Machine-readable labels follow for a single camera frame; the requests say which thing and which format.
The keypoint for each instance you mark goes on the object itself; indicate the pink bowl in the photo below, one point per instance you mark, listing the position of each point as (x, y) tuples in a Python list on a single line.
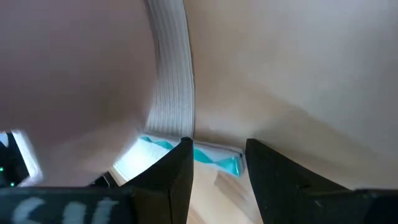
[(68, 87)]

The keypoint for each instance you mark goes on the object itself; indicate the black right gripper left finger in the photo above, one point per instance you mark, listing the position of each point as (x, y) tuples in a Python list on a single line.
[(168, 186)]

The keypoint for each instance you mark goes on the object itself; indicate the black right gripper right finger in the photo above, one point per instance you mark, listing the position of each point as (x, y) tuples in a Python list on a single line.
[(286, 193)]

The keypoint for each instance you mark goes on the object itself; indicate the turquoise white utensil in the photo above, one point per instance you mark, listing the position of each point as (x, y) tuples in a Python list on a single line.
[(217, 160)]

